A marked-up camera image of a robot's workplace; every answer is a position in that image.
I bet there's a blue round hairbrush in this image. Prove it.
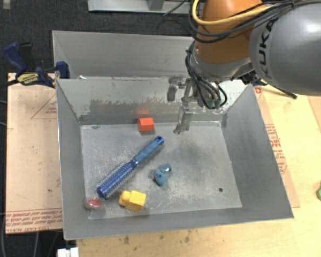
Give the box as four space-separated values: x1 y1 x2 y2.
96 135 165 199

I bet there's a small teal toy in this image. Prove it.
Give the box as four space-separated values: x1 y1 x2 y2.
151 163 173 186

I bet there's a yellow block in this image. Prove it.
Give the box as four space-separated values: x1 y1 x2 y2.
118 190 147 213

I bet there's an orange block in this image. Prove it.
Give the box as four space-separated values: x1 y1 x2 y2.
137 117 155 132

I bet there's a brown cardboard board, red print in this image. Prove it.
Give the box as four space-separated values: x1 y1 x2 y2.
5 72 301 235

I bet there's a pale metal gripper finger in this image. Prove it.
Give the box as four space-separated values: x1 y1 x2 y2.
167 74 186 102
173 103 194 135

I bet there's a grey metal bin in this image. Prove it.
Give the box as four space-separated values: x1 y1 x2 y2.
52 30 295 240

